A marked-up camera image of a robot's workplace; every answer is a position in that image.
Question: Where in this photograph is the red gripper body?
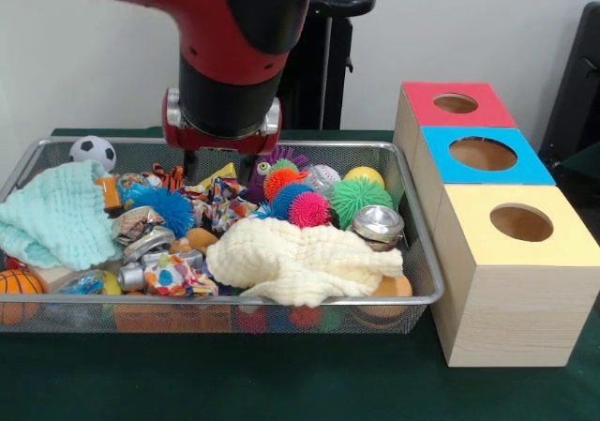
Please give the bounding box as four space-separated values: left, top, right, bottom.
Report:
162 88 282 156

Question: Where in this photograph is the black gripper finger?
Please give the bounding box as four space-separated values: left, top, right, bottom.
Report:
238 152 255 187
183 148 199 187

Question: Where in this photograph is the multicolour spiky caterpillar toy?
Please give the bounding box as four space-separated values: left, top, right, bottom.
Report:
262 158 334 229

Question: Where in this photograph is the silver drink can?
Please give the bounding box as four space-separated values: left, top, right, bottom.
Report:
122 226 177 263

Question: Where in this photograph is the shallow mesh bin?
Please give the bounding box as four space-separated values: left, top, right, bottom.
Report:
0 135 445 334

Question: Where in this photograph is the wooden box with three holes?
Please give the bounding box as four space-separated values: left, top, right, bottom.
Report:
392 81 600 368

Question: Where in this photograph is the purple spiky toy with eyes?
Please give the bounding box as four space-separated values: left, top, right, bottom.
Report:
241 146 310 205

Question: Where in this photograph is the blue spiky toy with eyes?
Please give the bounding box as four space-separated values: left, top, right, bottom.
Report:
122 186 196 231

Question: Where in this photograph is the small soccer ball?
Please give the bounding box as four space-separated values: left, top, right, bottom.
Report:
68 135 117 173

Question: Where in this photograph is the cream yellow cloth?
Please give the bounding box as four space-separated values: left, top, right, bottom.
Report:
205 217 405 308

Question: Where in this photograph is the colourful knotted cloth toy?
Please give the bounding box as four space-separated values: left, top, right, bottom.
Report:
142 253 219 298

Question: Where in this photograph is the green spiky ball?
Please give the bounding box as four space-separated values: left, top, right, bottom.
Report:
327 178 395 229

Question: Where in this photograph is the yellow ball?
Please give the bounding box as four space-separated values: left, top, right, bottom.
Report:
344 166 386 190

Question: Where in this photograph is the mint green cloth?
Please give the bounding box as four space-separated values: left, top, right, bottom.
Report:
0 160 124 271

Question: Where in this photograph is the crushed silver can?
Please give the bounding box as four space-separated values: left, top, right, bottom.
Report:
351 204 407 252

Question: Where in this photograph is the small orange basketball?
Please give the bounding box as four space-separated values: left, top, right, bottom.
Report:
0 269 44 294

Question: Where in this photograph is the dark green tablecloth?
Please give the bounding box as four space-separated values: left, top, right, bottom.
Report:
0 128 600 421
560 142 600 183

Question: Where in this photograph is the black stand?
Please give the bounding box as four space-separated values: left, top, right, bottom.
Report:
538 1 600 159

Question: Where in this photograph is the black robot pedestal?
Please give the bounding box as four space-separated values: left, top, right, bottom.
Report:
280 0 377 130

